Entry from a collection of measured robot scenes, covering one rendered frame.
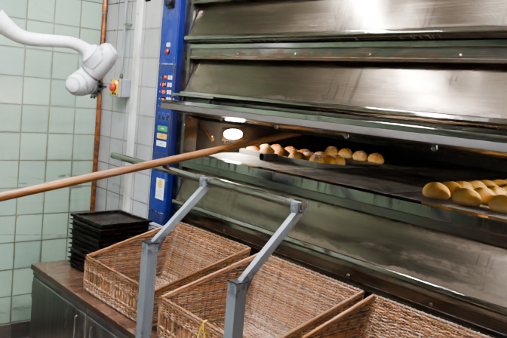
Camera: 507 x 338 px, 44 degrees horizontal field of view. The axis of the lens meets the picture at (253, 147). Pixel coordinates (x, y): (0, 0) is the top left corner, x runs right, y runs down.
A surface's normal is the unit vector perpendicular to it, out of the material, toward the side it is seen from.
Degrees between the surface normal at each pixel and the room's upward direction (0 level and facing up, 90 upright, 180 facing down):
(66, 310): 90
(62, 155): 90
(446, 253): 70
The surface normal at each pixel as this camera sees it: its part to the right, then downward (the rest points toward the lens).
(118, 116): -0.76, -0.01
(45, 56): 0.64, 0.12
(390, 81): -0.69, -0.35
